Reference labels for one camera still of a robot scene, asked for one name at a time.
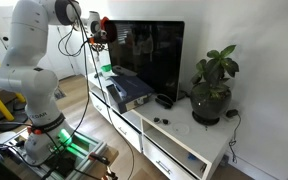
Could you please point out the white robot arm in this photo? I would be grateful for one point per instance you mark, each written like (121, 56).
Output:
(20, 73)

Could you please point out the white tv stand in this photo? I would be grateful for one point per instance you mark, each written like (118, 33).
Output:
(194, 156)

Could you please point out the navy blue cardboard box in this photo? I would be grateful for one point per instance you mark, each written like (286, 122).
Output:
(129, 92)

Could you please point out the black white spotted sunglasses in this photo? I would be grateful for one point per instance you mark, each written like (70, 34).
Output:
(163, 121)

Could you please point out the grey remote control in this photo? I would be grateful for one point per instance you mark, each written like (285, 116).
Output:
(123, 71)

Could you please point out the black flat screen tv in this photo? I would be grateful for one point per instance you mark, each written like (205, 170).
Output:
(151, 48)

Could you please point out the green small container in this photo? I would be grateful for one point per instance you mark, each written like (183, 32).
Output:
(106, 68)

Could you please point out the clear round plastic lid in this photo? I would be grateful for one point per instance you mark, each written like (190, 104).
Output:
(181, 128)

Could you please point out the black plant pot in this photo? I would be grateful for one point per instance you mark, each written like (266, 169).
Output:
(207, 111)

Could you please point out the green leafy plant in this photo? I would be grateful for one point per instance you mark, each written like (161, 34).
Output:
(209, 81)

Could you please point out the black power adapter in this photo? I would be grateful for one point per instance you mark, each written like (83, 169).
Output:
(231, 113)

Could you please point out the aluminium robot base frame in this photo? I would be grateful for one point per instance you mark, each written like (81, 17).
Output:
(68, 161)

